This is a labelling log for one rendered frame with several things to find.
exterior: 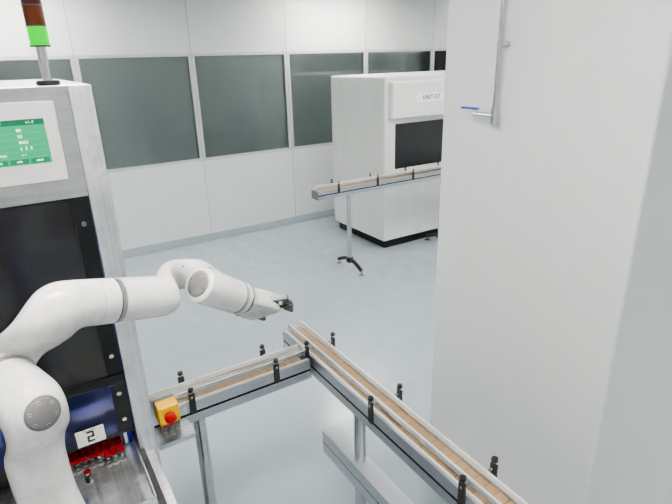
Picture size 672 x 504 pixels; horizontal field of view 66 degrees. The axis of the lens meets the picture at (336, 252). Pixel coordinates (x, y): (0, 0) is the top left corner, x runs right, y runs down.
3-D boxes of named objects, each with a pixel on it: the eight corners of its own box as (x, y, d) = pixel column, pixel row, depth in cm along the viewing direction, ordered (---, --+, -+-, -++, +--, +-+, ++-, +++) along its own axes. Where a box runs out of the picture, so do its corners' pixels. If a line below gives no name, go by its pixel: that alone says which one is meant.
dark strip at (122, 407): (118, 429, 174) (69, 199, 146) (133, 424, 176) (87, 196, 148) (119, 431, 173) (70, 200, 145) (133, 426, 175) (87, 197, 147)
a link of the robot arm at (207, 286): (213, 300, 131) (235, 319, 125) (175, 289, 120) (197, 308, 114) (230, 272, 131) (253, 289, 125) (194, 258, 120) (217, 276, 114)
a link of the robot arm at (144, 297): (80, 292, 109) (198, 283, 133) (117, 332, 101) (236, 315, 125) (89, 254, 107) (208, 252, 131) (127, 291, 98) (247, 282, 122)
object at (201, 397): (152, 440, 191) (146, 405, 186) (142, 418, 203) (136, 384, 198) (313, 379, 225) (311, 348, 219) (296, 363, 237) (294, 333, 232)
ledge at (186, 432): (150, 429, 194) (149, 424, 194) (184, 416, 201) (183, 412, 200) (160, 450, 183) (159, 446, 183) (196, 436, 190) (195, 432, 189)
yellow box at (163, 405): (155, 416, 186) (152, 399, 183) (175, 409, 189) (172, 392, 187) (160, 428, 180) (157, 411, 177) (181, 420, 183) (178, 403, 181)
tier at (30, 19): (25, 26, 138) (20, 6, 137) (45, 26, 141) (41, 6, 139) (26, 24, 134) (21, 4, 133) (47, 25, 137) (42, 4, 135)
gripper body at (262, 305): (224, 317, 130) (251, 325, 139) (257, 306, 126) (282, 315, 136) (222, 289, 133) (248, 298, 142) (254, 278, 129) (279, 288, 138)
